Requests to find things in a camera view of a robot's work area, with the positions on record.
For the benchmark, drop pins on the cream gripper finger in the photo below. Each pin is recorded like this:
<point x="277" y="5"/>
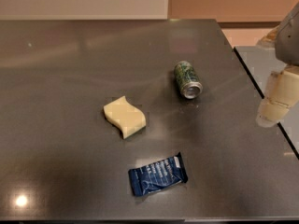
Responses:
<point x="281" y="94"/>
<point x="268" y="40"/>

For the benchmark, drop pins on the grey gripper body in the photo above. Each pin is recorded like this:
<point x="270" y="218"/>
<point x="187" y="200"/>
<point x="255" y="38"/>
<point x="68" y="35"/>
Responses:
<point x="289" y="44"/>

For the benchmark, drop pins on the green soda can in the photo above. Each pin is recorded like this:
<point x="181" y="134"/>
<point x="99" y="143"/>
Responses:
<point x="188" y="82"/>

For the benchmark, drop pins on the dark blue snack packet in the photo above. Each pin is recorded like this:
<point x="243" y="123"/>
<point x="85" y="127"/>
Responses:
<point x="157" y="176"/>

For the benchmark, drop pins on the yellow wavy sponge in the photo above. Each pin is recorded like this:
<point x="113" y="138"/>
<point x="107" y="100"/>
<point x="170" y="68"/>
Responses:
<point x="126" y="117"/>

